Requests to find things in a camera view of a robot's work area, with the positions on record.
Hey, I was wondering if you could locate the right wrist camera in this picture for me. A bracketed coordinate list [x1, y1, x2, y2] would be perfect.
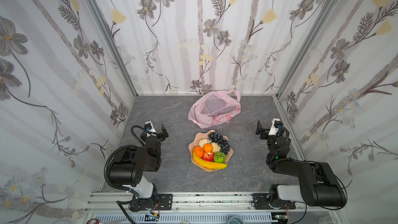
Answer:
[268, 118, 284, 135]

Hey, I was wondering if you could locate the orange fake fruit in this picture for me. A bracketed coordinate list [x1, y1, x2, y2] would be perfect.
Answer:
[203, 143, 213, 152]
[193, 146, 204, 158]

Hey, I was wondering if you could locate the yellow fake banana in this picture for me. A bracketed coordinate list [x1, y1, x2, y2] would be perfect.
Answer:
[193, 152, 227, 170]

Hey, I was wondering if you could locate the green fake custard apple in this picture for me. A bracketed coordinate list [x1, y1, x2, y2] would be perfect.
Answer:
[213, 151, 226, 163]

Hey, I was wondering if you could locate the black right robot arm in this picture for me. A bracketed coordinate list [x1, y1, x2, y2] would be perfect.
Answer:
[254, 118, 348, 211]

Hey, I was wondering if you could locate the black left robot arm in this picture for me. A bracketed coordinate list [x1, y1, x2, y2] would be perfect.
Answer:
[104, 121, 173, 212]

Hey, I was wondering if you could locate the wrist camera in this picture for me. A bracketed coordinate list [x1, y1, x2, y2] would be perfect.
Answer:
[268, 118, 284, 135]
[144, 121, 156, 136]

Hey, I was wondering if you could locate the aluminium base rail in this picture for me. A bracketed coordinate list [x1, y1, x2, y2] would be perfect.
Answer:
[79, 192, 347, 224]

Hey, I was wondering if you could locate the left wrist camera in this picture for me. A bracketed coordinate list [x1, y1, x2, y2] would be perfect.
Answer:
[144, 121, 156, 136]

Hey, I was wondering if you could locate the pale yellow fake fruit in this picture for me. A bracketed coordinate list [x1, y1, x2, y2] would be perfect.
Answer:
[211, 142, 221, 153]

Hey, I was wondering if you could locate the beige fake potato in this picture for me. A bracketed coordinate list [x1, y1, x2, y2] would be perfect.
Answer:
[198, 139, 211, 148]

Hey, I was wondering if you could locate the pink scalloped bowl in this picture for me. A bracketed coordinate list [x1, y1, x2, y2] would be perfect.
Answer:
[189, 130, 233, 172]

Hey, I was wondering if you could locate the red fake strawberry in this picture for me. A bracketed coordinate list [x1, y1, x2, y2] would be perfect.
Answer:
[202, 152, 214, 162]

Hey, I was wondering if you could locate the pink plastic bag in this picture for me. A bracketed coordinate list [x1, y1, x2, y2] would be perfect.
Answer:
[188, 90, 241, 129]

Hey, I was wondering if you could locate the dark fake grape bunch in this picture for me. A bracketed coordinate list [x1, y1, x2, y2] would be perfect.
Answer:
[208, 131, 231, 155]

